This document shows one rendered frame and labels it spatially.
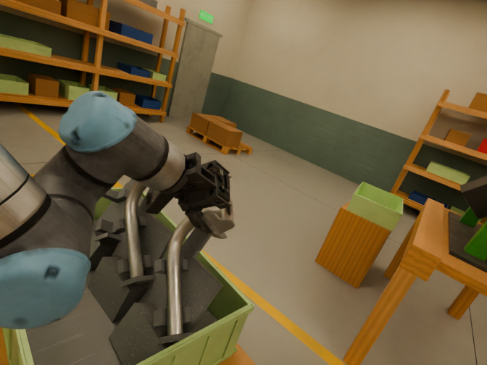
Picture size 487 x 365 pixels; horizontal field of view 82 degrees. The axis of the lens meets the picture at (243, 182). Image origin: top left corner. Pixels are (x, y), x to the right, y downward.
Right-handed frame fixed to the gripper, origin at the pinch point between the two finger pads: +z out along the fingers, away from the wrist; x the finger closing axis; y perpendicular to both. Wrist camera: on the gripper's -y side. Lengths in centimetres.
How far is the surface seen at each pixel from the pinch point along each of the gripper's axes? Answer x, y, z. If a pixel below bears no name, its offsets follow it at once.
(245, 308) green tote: -18.8, -1.8, 13.2
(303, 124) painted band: 404, -49, 515
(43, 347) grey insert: -23.4, -34.4, -10.1
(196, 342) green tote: -24.5, -7.3, 1.9
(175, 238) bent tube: -4.1, -11.0, -0.9
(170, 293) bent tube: -15.5, -11.6, -1.1
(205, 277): -12.4, -6.4, 3.9
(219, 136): 299, -177, 326
